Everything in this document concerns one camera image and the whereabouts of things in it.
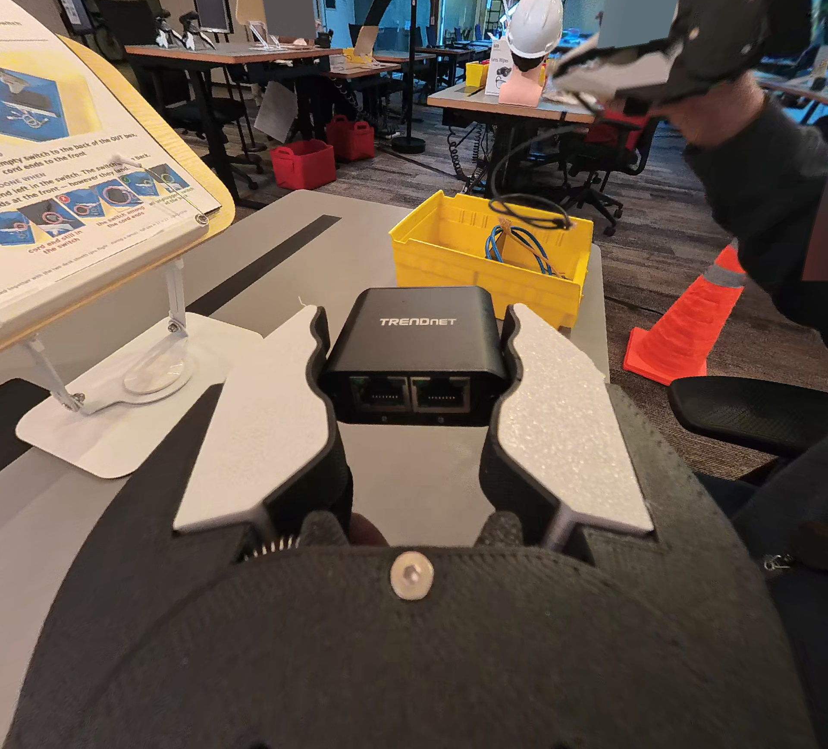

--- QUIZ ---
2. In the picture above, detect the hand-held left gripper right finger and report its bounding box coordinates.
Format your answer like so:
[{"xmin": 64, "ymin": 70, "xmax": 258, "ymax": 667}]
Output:
[{"xmin": 480, "ymin": 302, "xmax": 656, "ymax": 547}]

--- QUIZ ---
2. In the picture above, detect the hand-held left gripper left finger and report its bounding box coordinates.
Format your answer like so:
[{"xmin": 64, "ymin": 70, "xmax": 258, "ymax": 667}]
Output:
[{"xmin": 172, "ymin": 305, "xmax": 355, "ymax": 543}]

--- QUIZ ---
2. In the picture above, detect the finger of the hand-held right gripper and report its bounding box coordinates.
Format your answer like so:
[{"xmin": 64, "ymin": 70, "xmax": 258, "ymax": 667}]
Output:
[
  {"xmin": 550, "ymin": 38, "xmax": 681, "ymax": 81},
  {"xmin": 568, "ymin": 60, "xmax": 672, "ymax": 99}
]

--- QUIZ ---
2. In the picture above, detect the black ethernet cable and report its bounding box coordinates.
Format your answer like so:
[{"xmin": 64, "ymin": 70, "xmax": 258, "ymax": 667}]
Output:
[{"xmin": 488, "ymin": 124, "xmax": 577, "ymax": 232}]

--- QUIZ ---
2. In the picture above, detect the black network switch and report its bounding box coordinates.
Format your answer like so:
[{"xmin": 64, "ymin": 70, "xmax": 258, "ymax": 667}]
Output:
[{"xmin": 318, "ymin": 286, "xmax": 508, "ymax": 426}]

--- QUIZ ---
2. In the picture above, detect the yellow plastic bin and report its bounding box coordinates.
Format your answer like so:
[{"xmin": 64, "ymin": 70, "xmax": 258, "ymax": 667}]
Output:
[{"xmin": 388, "ymin": 189, "xmax": 595, "ymax": 330}]

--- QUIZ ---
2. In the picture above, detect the blue ethernet cable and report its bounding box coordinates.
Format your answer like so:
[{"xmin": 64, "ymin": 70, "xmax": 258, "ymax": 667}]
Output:
[{"xmin": 485, "ymin": 223, "xmax": 564, "ymax": 279}]

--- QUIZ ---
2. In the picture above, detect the person's right forearm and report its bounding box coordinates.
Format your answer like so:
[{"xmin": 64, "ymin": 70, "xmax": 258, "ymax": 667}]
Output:
[{"xmin": 684, "ymin": 98, "xmax": 828, "ymax": 342}]

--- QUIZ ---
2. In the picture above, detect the person's right hand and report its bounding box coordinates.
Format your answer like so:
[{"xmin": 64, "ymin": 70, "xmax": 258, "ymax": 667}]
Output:
[{"xmin": 666, "ymin": 72, "xmax": 774, "ymax": 149}]

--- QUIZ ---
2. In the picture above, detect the white hard hat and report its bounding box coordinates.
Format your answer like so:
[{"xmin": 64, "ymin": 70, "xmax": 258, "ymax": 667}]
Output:
[{"xmin": 506, "ymin": 0, "xmax": 564, "ymax": 59}]

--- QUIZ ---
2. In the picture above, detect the mannequin head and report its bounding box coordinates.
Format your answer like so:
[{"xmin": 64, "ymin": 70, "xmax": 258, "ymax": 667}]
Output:
[{"xmin": 499, "ymin": 57, "xmax": 549, "ymax": 109}]

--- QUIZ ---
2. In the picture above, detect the white sign card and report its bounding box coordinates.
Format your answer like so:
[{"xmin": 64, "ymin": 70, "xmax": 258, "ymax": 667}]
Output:
[{"xmin": 485, "ymin": 40, "xmax": 512, "ymax": 96}]

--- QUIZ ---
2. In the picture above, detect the wooden table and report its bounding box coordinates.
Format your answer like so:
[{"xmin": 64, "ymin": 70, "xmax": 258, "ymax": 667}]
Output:
[{"xmin": 427, "ymin": 79, "xmax": 599, "ymax": 193}]

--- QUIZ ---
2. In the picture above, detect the orange traffic cone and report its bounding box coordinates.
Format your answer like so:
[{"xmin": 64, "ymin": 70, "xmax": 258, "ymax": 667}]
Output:
[{"xmin": 623, "ymin": 241, "xmax": 748, "ymax": 387}]

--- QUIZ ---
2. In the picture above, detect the white board stand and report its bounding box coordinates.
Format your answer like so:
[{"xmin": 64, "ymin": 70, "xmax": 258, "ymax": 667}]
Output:
[{"xmin": 14, "ymin": 257, "xmax": 265, "ymax": 479}]

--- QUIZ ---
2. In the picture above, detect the black chair seat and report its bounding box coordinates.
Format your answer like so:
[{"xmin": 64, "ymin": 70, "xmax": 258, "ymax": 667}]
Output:
[{"xmin": 668, "ymin": 375, "xmax": 828, "ymax": 459}]

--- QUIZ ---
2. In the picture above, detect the red plastic bin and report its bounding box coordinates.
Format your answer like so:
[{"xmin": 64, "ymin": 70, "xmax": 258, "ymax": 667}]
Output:
[
  {"xmin": 325, "ymin": 115, "xmax": 376, "ymax": 163},
  {"xmin": 270, "ymin": 138, "xmax": 337, "ymax": 191}
]

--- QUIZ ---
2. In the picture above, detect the white sheet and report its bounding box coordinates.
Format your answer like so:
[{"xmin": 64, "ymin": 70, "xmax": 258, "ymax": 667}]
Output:
[{"xmin": 254, "ymin": 80, "xmax": 299, "ymax": 143}]

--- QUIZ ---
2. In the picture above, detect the wooden instruction board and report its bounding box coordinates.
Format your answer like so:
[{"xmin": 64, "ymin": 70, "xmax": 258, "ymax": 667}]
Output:
[{"xmin": 0, "ymin": 0, "xmax": 235, "ymax": 352}]

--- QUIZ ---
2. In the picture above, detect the wooden desk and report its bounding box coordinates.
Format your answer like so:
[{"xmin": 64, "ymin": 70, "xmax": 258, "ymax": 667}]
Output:
[{"xmin": 125, "ymin": 40, "xmax": 344, "ymax": 209}]

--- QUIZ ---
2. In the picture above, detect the computer monitor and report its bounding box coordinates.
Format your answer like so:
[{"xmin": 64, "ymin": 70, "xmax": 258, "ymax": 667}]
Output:
[{"xmin": 188, "ymin": 0, "xmax": 234, "ymax": 35}]

